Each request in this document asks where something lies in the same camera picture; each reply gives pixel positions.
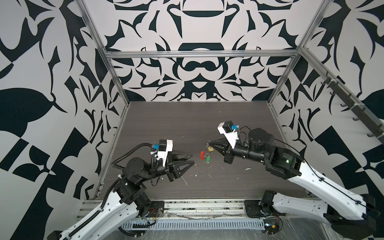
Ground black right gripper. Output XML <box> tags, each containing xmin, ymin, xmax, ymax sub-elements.
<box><xmin>210</xmin><ymin>136</ymin><xmax>269</xmax><ymax>165</ymax></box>

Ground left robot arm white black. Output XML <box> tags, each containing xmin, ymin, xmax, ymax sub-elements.
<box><xmin>47</xmin><ymin>140</ymin><xmax>195</xmax><ymax>240</ymax></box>

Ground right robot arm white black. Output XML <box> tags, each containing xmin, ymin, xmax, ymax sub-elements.
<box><xmin>207</xmin><ymin>126</ymin><xmax>380</xmax><ymax>240</ymax></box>

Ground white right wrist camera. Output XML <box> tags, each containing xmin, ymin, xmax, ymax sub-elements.
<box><xmin>218</xmin><ymin>121</ymin><xmax>239</xmax><ymax>149</ymax></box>

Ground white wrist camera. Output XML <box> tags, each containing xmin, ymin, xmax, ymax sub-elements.
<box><xmin>218</xmin><ymin>121</ymin><xmax>239</xmax><ymax>149</ymax></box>
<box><xmin>151</xmin><ymin>140</ymin><xmax>174</xmax><ymax>167</ymax></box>

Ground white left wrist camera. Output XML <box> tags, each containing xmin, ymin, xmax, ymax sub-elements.
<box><xmin>151</xmin><ymin>140</ymin><xmax>174</xmax><ymax>167</ymax></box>

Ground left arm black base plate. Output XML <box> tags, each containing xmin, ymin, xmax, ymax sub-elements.
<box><xmin>148</xmin><ymin>201</ymin><xmax>165</xmax><ymax>218</ymax></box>

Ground white slotted cable duct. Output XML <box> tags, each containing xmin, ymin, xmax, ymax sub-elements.
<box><xmin>121</xmin><ymin>219</ymin><xmax>265</xmax><ymax>231</ymax></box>

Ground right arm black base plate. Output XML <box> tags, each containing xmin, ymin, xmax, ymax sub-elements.
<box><xmin>244</xmin><ymin>200</ymin><xmax>271</xmax><ymax>218</ymax></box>

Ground aluminium frame crossbar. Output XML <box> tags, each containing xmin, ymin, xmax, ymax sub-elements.
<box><xmin>105</xmin><ymin>50</ymin><xmax>298</xmax><ymax>59</ymax></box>

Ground black wall hook rail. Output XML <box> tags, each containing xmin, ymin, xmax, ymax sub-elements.
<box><xmin>322</xmin><ymin>71</ymin><xmax>384</xmax><ymax>145</ymax></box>

